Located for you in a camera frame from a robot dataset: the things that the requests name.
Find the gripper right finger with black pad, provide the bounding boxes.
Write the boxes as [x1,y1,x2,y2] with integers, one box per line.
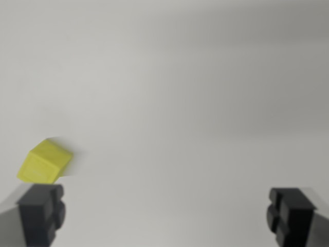
[266,187,329,247]

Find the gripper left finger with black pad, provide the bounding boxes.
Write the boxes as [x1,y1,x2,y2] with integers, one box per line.
[0,183,66,247]

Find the yellow cube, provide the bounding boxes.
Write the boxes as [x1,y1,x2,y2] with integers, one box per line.
[16,138,74,185]

